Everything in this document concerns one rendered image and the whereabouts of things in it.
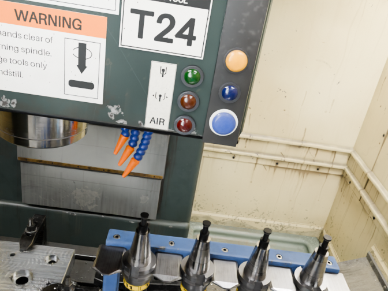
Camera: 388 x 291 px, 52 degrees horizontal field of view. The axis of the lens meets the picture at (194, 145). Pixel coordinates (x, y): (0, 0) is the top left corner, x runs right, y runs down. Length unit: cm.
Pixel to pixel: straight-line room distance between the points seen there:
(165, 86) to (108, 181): 87
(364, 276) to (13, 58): 133
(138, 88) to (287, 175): 136
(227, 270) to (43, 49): 52
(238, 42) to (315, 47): 113
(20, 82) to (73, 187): 88
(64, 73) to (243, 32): 22
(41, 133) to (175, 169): 70
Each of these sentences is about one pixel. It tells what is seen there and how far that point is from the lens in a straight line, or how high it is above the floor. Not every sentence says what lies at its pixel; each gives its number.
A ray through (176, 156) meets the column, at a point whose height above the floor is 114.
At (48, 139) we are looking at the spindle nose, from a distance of 71.
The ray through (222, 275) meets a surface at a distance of 79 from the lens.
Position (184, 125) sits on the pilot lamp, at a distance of 50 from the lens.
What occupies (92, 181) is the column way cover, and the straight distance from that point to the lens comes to 134.
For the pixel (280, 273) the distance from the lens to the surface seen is 83.
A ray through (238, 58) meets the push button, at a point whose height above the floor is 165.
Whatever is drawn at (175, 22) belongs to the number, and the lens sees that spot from 47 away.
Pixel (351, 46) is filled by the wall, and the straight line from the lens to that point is 164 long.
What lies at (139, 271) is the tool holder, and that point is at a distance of 76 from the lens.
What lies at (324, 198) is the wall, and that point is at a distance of 191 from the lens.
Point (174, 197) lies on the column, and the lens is 138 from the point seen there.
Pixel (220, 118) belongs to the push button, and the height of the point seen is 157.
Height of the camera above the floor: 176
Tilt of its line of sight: 27 degrees down
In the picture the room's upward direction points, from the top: 10 degrees clockwise
